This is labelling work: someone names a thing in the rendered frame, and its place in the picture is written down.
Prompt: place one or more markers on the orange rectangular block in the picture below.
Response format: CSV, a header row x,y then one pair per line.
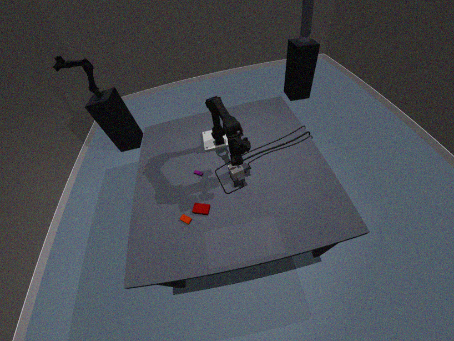
x,y
185,219

